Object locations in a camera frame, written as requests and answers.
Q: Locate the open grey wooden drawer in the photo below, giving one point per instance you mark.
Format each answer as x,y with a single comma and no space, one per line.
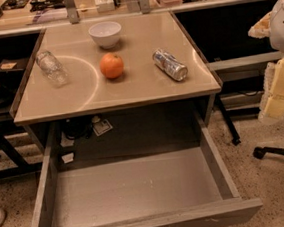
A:
159,170

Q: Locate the white ceramic bowl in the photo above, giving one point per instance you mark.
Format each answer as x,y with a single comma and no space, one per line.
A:
105,34

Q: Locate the white tissue box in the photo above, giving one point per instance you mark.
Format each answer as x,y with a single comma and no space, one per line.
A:
104,5

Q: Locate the grey cabinet desk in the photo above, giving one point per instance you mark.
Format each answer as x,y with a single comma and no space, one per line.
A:
124,76

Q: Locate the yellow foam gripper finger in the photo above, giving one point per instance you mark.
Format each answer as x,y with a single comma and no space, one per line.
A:
261,29
272,102

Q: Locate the clear plastic bottle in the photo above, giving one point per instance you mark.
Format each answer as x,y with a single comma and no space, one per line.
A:
52,68

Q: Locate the silver soda can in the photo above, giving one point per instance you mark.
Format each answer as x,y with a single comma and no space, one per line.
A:
170,65

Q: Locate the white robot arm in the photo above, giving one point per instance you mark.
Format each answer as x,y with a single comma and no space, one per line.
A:
276,36

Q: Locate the orange fruit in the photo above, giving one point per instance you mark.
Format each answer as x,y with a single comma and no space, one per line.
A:
111,65

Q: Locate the black side table frame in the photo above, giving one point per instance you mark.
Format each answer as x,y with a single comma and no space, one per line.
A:
7,127

